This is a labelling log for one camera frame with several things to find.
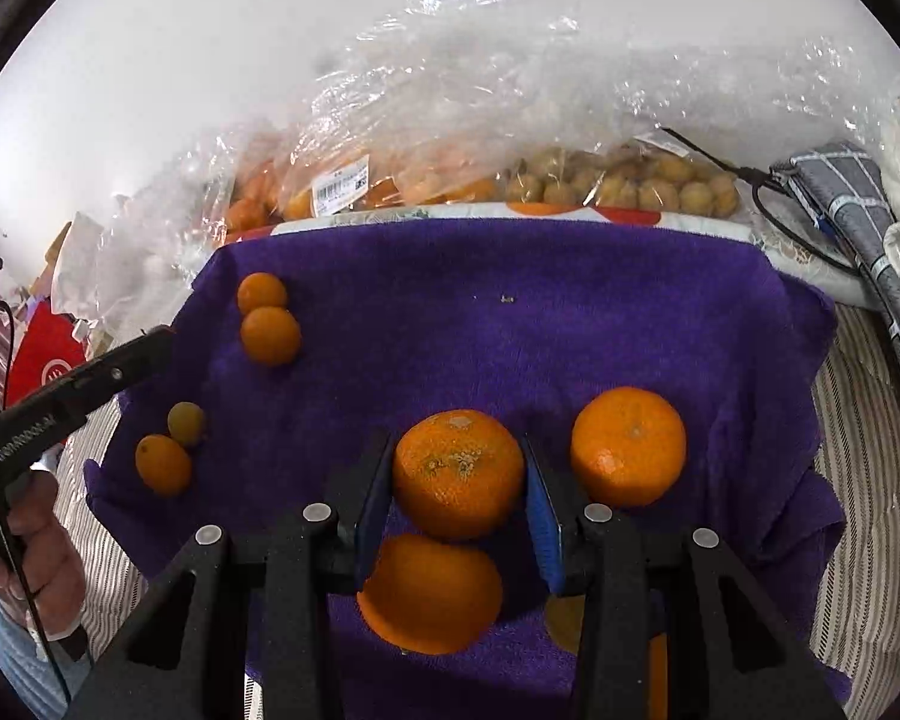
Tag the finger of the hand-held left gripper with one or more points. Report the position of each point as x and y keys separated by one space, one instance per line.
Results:
x=120 y=367

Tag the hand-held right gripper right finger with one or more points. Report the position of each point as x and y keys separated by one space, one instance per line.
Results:
x=544 y=532

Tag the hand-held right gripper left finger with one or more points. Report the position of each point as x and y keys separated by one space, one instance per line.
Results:
x=375 y=514

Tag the yellow-green small citrus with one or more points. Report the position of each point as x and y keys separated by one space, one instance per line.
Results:
x=186 y=424

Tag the orange mandarin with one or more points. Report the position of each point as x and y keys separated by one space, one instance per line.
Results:
x=429 y=592
x=628 y=446
x=566 y=626
x=457 y=474

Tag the small orange kumquat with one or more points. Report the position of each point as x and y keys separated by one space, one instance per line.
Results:
x=262 y=291
x=163 y=465
x=270 y=337

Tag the purple towel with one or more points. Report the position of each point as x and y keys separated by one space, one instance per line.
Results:
x=495 y=360

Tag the person's left hand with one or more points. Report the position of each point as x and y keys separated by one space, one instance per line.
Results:
x=45 y=547

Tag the red bag with white logo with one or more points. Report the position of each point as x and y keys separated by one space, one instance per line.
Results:
x=45 y=360

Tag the crumpled clear plastic bag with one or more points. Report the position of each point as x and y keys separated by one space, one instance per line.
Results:
x=135 y=255

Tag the person's blue jeans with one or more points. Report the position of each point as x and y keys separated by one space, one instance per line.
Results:
x=22 y=660

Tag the clear plastic bag of oranges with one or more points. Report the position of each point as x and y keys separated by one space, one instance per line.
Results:
x=345 y=165

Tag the striped bed sheet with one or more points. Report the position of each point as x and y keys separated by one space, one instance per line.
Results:
x=862 y=465

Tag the clear plastic bag of longans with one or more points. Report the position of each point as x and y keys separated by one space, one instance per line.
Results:
x=645 y=180

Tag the grey checked cloth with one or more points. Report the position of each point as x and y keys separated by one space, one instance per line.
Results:
x=862 y=210

